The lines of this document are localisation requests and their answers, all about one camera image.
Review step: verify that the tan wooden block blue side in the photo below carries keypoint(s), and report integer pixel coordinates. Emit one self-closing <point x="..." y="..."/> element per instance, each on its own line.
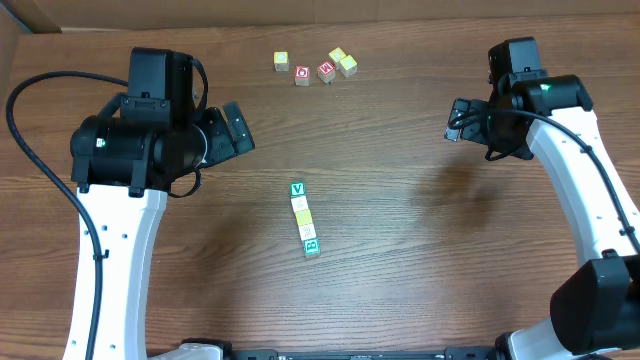
<point x="307" y="232"/>

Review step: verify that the yellow wooden block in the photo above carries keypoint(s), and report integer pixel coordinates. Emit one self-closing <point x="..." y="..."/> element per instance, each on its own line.
<point x="303" y="217"/>
<point x="281" y="61"/>
<point x="336" y="55"/>
<point x="348" y="66"/>

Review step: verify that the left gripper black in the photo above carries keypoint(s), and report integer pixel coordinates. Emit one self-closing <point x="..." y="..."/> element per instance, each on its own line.
<point x="220" y="138"/>

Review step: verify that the white wooden block red drawing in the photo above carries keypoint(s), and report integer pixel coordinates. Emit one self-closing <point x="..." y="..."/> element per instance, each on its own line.
<point x="299" y="203"/>

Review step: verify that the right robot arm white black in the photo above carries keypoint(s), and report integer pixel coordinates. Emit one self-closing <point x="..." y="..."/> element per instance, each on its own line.
<point x="596" y="310"/>

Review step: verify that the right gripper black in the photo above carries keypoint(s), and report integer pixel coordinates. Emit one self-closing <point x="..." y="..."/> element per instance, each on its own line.
<point x="470" y="123"/>

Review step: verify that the red wooden block letter E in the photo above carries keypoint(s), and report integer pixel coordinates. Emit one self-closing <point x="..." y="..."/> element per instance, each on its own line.
<point x="326" y="71"/>

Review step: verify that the white wooden block green side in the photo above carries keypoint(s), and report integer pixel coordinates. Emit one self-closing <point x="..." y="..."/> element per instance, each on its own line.
<point x="297" y="189"/>

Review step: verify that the red wooden block letter O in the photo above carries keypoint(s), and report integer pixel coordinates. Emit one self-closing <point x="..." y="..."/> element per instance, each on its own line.
<point x="302" y="76"/>

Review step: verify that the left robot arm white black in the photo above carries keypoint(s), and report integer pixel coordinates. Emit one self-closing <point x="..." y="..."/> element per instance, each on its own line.
<point x="127" y="228"/>

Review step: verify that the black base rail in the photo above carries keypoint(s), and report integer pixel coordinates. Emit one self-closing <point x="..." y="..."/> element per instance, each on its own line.
<point x="449" y="353"/>

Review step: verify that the green wooden block letter B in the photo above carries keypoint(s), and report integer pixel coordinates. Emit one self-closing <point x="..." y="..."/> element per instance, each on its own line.
<point x="311" y="247"/>

